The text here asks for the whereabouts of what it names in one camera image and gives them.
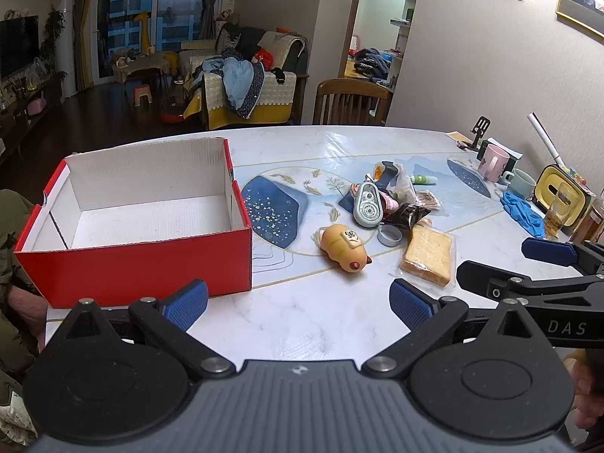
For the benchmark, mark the drinking glass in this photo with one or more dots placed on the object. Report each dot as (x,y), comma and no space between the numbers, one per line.
(557,219)

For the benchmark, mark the teal mug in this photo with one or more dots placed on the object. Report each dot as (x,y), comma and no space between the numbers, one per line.
(521,184)

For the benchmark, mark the green house plant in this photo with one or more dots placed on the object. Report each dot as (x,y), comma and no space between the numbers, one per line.
(53,28)

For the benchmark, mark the light blue garment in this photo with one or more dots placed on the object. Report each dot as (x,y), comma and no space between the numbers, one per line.
(238,80)

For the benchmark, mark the wall shelf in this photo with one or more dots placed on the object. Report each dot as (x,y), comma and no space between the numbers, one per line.
(406,7)

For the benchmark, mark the small round metal tin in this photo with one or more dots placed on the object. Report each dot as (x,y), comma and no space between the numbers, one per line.
(389,237)

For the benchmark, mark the amber glass jar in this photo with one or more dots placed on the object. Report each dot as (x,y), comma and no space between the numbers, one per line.
(592,222)

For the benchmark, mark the curtain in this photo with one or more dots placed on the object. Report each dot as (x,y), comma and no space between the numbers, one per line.
(87,19)

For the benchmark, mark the black cloth item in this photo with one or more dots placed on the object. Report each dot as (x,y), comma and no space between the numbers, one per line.
(278,75)

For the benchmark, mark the glass balcony door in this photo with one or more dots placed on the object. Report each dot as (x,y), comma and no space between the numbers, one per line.
(132,0)

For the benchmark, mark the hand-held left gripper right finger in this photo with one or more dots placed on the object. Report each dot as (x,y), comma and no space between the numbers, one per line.
(410,304)

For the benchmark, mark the pile of dark clothes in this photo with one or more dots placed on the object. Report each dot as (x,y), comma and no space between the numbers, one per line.
(373,61)

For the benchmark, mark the sofa with beige cover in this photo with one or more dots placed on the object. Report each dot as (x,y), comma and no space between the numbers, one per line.
(283,94)

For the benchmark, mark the white rolled paper tube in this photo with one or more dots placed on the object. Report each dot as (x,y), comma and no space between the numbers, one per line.
(542,137)

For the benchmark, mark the person's right hand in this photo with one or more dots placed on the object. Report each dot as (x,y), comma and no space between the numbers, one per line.
(592,387)

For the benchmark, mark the red cardboard box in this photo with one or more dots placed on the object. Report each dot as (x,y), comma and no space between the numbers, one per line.
(141,264)

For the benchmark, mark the white paper box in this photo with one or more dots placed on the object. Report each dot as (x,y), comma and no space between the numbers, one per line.
(512,151)

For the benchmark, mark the red floor item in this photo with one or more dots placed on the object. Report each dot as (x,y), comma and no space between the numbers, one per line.
(171,112)

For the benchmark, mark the green glue stick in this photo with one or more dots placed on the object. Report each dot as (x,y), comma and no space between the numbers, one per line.
(422,179)

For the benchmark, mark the black phone stand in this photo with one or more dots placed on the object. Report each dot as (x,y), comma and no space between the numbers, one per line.
(481,127)

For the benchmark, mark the pink plastic stool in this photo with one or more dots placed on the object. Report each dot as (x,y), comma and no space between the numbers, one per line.
(141,92)

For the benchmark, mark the yellow pig toy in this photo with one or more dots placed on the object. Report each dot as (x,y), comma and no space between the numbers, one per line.
(342,250)

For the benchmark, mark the grey correction tape dispenser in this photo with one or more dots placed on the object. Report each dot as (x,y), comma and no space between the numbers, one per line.
(368,205)

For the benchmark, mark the small table with cloth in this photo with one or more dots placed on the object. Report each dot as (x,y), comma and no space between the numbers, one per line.
(141,63)

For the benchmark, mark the dark green box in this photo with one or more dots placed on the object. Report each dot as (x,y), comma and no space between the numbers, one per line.
(482,151)

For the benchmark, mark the television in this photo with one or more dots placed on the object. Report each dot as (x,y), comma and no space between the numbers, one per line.
(16,47)

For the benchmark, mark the pink mug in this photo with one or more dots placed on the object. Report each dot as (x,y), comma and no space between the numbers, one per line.
(490,165)

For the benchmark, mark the red orange cloth item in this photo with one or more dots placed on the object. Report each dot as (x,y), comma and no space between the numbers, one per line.
(263,59)

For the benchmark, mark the yellow paper card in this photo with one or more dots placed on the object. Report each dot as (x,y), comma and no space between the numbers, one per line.
(460,137)

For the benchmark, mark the brown patterned packet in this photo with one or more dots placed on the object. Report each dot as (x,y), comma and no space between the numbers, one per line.
(428,200)

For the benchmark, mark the white tower air conditioner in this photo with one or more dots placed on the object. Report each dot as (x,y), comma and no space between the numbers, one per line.
(67,42)

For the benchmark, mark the bread packet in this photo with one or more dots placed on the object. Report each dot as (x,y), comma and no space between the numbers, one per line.
(427,255)

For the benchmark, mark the dark floral garment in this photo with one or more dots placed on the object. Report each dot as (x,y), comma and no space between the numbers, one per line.
(255,92)

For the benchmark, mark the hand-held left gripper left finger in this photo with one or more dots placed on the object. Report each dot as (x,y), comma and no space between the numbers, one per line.
(186,304)

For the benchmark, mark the scale patterned pouch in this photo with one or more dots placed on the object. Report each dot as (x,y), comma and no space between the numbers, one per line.
(355,191)

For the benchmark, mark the yellow and black container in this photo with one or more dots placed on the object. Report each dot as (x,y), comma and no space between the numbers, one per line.
(549,188)

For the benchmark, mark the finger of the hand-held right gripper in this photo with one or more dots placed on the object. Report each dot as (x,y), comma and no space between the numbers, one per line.
(547,251)
(481,281)

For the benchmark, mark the dark snack packet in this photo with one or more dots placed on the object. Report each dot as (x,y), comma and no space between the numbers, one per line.
(406,214)

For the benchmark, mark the blue rubber gloves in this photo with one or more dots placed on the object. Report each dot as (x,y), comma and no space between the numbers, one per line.
(521,212)

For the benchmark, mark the dark television cabinet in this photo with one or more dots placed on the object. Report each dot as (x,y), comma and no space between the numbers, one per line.
(23,113)

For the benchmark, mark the pink packet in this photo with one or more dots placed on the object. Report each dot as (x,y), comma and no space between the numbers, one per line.
(390,204)

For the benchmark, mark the wooden chair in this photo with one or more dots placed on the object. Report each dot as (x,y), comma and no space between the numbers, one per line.
(351,89)

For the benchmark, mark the person's olive green clothing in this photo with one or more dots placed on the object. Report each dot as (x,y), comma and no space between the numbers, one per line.
(12,226)

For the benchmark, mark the yellow giraffe toy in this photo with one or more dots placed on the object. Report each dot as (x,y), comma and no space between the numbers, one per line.
(142,26)

